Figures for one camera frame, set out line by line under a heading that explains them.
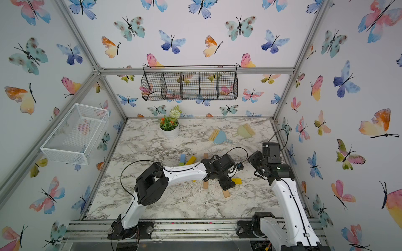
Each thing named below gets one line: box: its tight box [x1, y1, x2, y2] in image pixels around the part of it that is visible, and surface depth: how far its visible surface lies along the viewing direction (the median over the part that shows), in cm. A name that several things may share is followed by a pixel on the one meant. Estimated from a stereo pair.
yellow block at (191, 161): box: [185, 155, 197, 166], surface depth 101 cm
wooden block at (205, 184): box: [202, 180, 209, 190], surface depth 90 cm
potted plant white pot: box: [159, 105, 183, 140], surface depth 103 cm
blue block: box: [179, 153, 186, 166], surface depth 101 cm
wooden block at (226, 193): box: [222, 189, 231, 199], surface depth 86 cm
